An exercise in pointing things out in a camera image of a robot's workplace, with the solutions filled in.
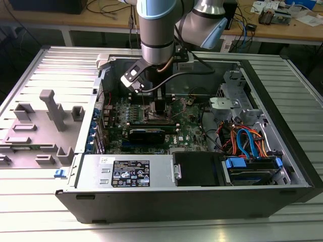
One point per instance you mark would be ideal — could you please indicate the grey metal bracket part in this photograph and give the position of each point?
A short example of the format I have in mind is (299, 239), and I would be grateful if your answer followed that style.
(282, 16)

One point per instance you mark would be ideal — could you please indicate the RAM stick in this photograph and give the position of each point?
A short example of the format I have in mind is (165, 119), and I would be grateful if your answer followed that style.
(154, 129)

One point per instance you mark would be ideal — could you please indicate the green motherboard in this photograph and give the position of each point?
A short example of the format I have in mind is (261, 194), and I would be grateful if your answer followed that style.
(188, 127)

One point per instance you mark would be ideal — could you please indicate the black graphics card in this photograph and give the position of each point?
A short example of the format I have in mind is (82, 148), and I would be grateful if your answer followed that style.
(146, 136)

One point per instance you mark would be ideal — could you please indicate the metal finned heatsink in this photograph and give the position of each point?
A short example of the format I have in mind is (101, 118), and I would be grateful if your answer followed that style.
(267, 16)

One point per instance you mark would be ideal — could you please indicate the small black box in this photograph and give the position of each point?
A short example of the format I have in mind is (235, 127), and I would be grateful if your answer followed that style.
(251, 26)

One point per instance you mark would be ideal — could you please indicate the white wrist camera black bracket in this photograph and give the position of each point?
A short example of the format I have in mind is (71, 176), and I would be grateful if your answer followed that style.
(132, 73)

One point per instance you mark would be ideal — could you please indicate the grey plastic parts rack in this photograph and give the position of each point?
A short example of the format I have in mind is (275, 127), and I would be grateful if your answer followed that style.
(38, 136)

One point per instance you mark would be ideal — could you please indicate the black open PC case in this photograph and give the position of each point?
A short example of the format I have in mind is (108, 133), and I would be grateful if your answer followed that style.
(151, 206)

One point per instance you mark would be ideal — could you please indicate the small blue case latch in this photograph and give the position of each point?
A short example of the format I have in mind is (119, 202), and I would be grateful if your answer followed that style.
(60, 173)

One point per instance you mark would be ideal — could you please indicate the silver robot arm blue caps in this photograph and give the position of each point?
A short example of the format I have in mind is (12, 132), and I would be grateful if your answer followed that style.
(156, 37)

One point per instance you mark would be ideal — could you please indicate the printed white paper sheet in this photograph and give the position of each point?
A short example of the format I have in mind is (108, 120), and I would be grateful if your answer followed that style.
(260, 6)

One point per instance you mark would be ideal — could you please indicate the wooden desk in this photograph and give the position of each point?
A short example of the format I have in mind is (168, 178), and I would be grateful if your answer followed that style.
(75, 20)

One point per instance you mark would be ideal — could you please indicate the large black box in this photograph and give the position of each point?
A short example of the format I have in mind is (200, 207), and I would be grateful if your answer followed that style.
(50, 6)

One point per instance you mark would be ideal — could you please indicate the black plastic shroud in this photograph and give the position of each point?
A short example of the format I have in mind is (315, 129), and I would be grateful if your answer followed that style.
(196, 169)

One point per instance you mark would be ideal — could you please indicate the black upright device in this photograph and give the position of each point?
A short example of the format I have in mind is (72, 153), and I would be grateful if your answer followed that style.
(231, 15)

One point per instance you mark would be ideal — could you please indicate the CPU with silver top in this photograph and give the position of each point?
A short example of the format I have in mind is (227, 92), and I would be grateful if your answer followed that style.
(160, 119)

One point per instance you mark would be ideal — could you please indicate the silver power supply with label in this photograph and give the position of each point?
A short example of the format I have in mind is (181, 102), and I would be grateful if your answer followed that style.
(161, 174)

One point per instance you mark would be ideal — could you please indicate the silver metal drive cage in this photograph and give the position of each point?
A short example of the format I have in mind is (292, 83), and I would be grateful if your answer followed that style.
(222, 103)

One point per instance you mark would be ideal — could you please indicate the hard disk in blue carrier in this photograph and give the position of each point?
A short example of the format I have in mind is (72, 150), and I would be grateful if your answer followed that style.
(236, 162)

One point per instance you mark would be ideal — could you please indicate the plain white paper sheet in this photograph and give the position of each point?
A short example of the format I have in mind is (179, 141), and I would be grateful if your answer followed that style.
(310, 20)

